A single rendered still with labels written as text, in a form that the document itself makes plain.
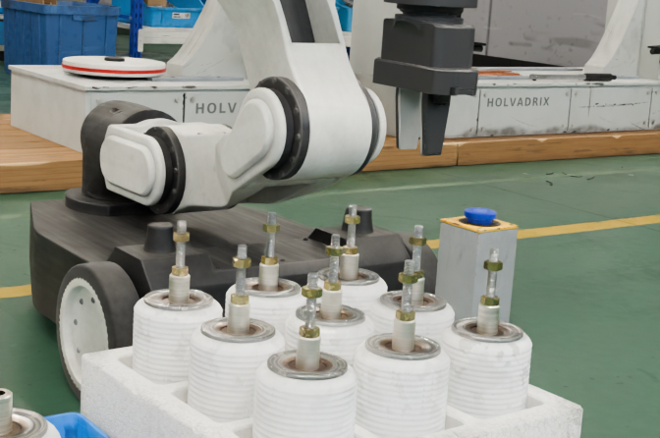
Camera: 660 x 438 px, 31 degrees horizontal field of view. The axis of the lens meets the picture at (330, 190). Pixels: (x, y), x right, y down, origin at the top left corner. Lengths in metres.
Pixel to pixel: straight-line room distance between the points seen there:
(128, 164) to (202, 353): 0.80
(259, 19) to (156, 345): 0.58
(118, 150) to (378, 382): 0.92
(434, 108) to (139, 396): 0.42
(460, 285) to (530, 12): 6.60
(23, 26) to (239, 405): 4.79
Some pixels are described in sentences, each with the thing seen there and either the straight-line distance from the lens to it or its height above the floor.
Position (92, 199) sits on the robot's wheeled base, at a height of 0.19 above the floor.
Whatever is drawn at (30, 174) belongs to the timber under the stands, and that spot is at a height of 0.05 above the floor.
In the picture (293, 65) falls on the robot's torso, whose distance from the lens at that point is 1.60.
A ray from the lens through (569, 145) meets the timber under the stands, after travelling 4.28.
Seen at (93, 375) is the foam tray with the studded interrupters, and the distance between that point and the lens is 1.32.
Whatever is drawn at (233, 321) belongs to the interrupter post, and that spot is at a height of 0.26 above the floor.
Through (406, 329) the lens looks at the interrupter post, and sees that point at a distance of 1.16.
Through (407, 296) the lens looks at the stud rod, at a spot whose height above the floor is 0.31.
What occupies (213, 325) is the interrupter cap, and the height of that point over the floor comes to 0.25.
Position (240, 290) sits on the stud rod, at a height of 0.30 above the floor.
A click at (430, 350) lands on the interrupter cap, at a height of 0.25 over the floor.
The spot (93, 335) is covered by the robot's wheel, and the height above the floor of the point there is 0.10.
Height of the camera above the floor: 0.62
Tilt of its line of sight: 11 degrees down
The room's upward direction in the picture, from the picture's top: 4 degrees clockwise
